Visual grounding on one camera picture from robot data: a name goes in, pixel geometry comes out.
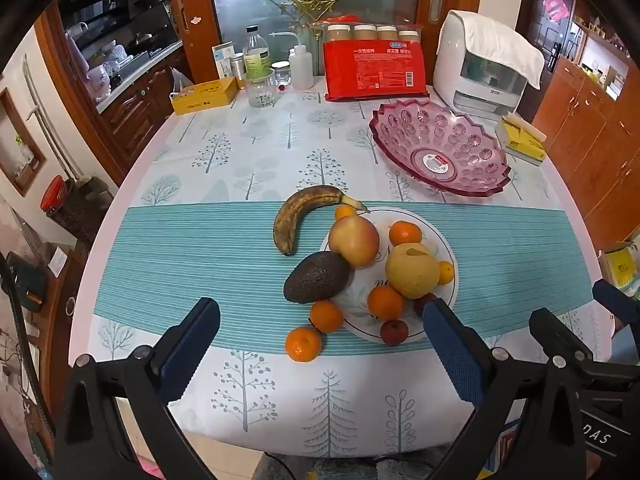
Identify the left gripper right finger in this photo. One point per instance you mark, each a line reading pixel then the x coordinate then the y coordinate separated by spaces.
pixel 548 443

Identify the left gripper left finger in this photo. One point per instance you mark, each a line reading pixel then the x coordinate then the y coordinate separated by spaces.
pixel 91 440

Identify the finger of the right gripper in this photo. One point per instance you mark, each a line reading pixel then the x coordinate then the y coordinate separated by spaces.
pixel 559 343
pixel 624 308

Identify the small yellow kumquat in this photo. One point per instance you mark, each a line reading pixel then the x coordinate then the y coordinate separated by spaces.
pixel 447 273

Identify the small dark red fruit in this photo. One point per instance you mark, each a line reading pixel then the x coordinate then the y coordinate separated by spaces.
pixel 394 332

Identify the yellow speckled pear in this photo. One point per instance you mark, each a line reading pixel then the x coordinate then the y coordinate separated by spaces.
pixel 412 270

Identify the orange tangerine plate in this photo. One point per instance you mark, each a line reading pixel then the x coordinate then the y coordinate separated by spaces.
pixel 402 232
pixel 385 304

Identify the orange tangerine top plate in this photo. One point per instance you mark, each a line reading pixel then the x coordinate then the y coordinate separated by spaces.
pixel 402 232

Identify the red yellow apple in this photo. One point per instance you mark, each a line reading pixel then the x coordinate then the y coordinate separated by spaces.
pixel 356 239

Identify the dark avocado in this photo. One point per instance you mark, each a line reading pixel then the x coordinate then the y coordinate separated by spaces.
pixel 320 276

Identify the brown overripe banana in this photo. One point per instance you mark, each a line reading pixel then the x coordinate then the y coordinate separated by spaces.
pixel 294 209

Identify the round white printed placemat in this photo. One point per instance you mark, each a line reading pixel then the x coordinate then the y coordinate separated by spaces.
pixel 352 300

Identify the yellow tissue pack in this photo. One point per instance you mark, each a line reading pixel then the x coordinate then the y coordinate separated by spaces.
pixel 521 139

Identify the pink glass fruit bowl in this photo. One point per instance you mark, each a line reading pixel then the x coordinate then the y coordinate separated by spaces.
pixel 444 150

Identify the tree print tablecloth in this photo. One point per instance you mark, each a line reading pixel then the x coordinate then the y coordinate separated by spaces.
pixel 194 217

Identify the white countertop appliance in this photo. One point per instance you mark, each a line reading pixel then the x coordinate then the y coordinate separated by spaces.
pixel 470 83

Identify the white cloth on appliance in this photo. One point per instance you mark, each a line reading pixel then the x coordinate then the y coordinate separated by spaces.
pixel 498 43

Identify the red paper cup package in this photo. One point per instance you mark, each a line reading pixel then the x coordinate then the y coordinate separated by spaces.
pixel 367 61

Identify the yellow cardboard box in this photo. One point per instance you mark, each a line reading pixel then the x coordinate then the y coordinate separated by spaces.
pixel 210 94

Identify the white squeeze wash bottle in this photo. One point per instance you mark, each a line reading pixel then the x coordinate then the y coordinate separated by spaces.
pixel 301 65

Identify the small glass jar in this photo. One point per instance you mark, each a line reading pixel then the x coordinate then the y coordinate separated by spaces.
pixel 282 73

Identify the clear drinking glass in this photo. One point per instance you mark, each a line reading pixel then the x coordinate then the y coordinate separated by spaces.
pixel 262 91

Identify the small metal can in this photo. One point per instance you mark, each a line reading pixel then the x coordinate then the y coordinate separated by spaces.
pixel 239 71

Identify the white small carton box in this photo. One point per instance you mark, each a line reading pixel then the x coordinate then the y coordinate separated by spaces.
pixel 223 55

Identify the green label glass bottle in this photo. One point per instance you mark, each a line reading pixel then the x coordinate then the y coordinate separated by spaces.
pixel 256 54

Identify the wooden wall cabinets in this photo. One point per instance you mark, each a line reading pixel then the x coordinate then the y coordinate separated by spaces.
pixel 589 112

